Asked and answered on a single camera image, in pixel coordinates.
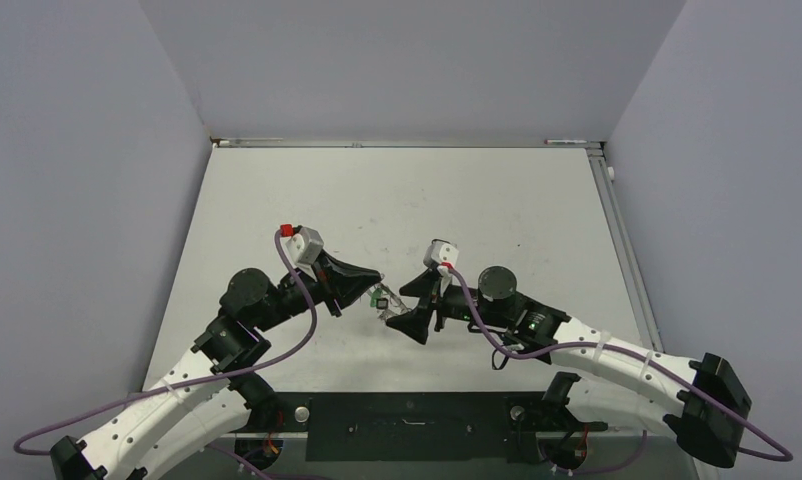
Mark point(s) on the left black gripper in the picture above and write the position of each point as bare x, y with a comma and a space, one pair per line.
346, 283

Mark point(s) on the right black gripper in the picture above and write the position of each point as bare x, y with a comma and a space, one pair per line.
417, 321

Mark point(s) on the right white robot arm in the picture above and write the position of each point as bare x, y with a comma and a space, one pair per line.
699, 403

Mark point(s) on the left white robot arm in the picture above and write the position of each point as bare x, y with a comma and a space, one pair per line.
212, 389

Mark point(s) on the green key tag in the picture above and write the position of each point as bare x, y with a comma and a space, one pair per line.
378, 301

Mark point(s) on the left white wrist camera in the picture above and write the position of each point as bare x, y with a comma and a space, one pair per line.
303, 245

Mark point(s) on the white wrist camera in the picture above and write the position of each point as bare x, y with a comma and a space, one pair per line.
303, 245
440, 252

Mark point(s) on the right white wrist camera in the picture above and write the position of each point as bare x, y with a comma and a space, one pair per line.
440, 252

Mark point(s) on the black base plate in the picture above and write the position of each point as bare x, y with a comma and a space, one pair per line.
518, 427

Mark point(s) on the marker pen at wall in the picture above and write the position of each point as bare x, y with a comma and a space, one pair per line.
566, 142

